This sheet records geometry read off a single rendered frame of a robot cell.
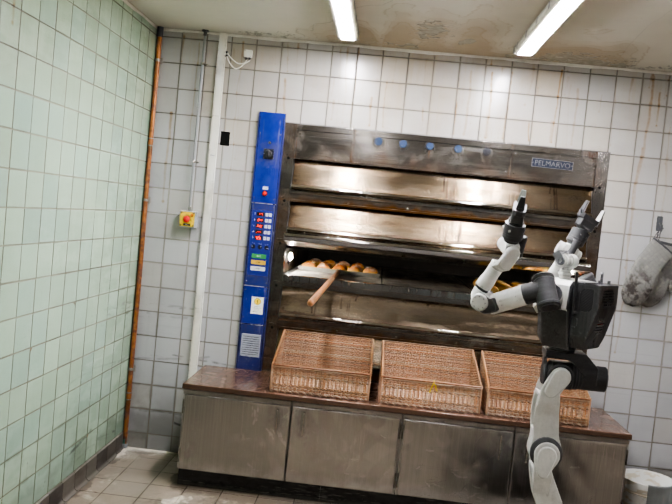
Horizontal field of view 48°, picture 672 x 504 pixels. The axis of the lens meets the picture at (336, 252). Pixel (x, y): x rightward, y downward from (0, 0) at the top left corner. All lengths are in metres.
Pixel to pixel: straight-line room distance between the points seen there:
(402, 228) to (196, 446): 1.73
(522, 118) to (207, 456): 2.66
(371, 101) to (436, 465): 2.13
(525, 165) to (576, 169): 0.30
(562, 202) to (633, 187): 0.42
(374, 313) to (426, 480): 1.03
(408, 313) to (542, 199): 1.05
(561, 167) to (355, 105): 1.28
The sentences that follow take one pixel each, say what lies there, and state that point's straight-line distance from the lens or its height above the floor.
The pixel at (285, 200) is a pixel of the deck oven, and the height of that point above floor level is 1.63.
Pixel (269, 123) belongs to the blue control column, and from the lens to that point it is 4.62.
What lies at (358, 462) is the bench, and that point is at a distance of 4.23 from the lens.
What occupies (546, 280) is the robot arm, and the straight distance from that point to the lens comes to 3.30.
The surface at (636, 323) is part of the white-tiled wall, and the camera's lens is 4.85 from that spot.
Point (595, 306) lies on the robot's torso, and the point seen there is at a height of 1.30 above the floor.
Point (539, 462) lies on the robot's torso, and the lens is 3.56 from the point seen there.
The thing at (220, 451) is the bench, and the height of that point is 0.23.
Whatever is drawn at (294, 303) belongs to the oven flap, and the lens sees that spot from 4.62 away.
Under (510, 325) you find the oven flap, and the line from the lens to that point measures 4.67.
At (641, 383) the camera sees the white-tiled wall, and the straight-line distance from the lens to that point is 4.92.
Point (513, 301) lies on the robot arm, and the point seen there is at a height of 1.29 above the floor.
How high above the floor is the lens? 1.59
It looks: 3 degrees down
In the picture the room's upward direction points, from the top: 6 degrees clockwise
